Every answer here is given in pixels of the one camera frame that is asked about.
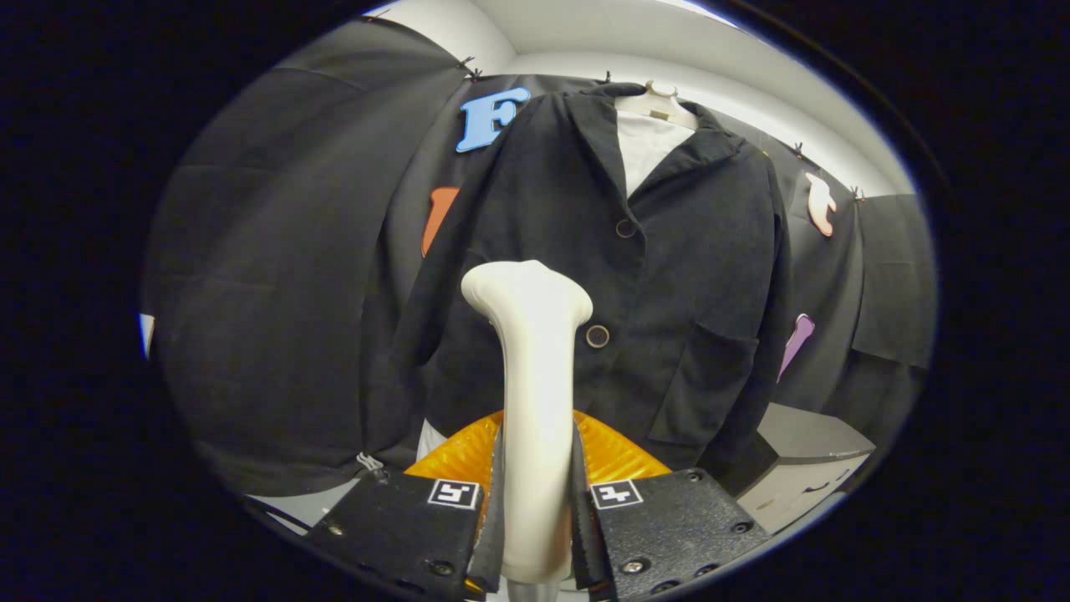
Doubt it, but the white and purple garment steamer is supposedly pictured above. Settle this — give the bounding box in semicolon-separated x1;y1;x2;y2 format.
460;259;594;602

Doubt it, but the black backdrop cloth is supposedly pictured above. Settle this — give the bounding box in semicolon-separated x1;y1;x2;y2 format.
140;17;937;498

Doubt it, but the white mannequin torso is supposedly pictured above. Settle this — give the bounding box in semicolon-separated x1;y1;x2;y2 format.
415;79;699;462

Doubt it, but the black blazer jacket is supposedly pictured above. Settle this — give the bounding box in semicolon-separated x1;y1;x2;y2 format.
359;82;793;473

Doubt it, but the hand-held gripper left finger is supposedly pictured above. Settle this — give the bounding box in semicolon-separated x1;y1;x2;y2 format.
305;410;505;602

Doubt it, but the grey cabinet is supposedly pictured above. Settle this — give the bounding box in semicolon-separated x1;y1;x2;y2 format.
736;403;877;536

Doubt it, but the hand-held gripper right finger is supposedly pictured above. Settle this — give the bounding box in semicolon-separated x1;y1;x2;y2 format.
573;410;770;602

